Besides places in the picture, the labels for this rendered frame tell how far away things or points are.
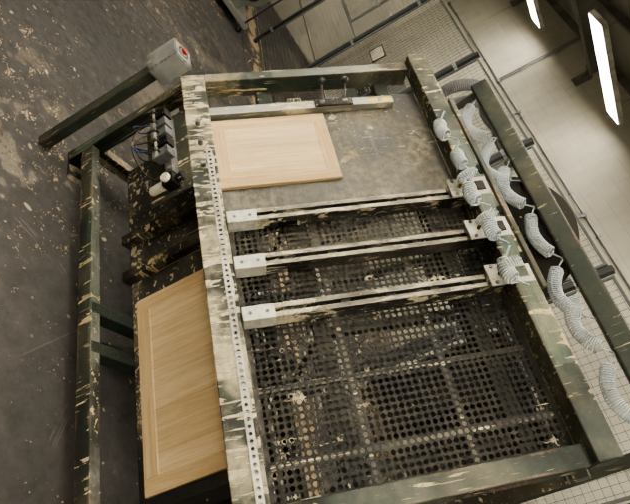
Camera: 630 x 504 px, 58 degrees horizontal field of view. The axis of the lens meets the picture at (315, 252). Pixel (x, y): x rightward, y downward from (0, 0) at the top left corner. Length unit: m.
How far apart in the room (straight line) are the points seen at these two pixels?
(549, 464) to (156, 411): 1.54
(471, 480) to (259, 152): 1.67
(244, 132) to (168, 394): 1.27
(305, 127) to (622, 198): 5.62
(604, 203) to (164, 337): 6.27
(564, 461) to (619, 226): 5.68
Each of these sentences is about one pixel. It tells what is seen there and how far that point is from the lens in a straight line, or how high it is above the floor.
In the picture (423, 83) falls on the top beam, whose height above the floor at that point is 1.87.
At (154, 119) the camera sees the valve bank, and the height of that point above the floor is 0.73.
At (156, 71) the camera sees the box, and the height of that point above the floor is 0.79.
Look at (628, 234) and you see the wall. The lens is 7.65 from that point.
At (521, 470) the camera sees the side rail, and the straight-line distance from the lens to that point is 2.19.
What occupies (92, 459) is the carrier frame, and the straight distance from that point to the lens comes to 2.49.
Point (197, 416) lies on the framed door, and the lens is 2.44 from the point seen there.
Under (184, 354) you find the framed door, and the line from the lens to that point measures 2.57.
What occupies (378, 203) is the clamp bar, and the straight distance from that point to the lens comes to 2.56.
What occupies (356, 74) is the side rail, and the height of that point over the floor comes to 1.58.
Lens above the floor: 1.88
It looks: 17 degrees down
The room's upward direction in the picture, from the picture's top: 64 degrees clockwise
